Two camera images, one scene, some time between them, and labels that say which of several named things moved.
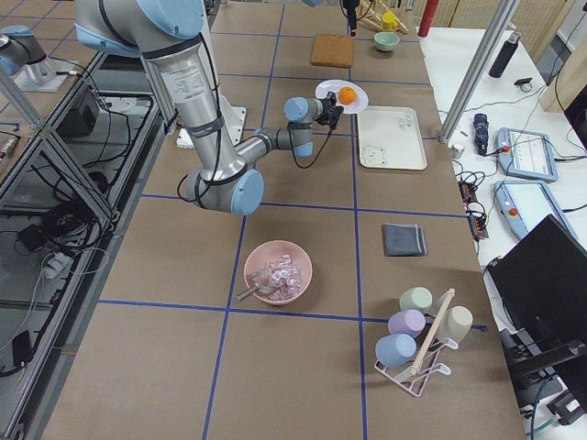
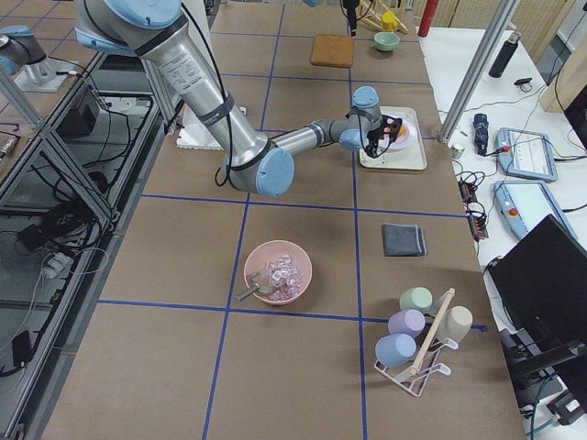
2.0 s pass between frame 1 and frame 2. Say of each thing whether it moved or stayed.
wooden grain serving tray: stayed
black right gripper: moved
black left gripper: stayed
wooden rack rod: stayed
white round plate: moved
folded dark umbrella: stayed
